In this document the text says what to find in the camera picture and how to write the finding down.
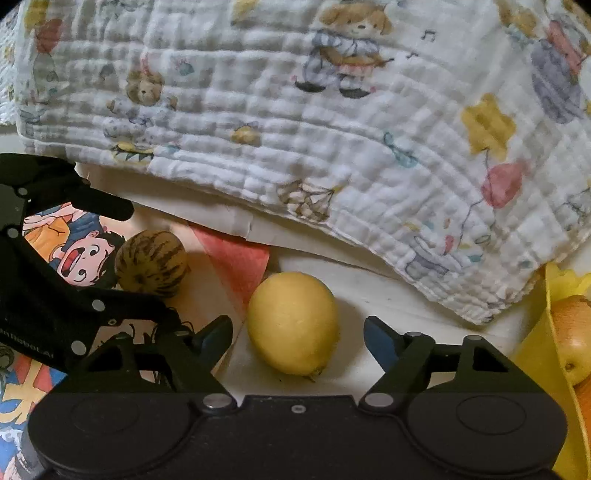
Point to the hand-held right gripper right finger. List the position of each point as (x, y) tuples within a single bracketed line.
[(381, 339)]

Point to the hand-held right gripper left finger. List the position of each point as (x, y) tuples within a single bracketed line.
[(216, 333)]

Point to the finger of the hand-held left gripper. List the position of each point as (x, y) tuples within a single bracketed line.
[(106, 205), (115, 307)]

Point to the striped brown round fruit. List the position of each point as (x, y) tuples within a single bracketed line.
[(154, 263)]

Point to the yellow lemon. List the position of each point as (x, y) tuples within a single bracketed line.
[(293, 321)]

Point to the yellow wavy-rim bowl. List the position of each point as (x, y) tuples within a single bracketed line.
[(542, 369)]

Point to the colourful comic poster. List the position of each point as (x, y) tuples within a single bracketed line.
[(83, 258)]

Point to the yellow red apple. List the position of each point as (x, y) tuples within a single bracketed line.
[(575, 337)]

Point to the printed white blanket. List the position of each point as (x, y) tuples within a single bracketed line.
[(323, 115)]

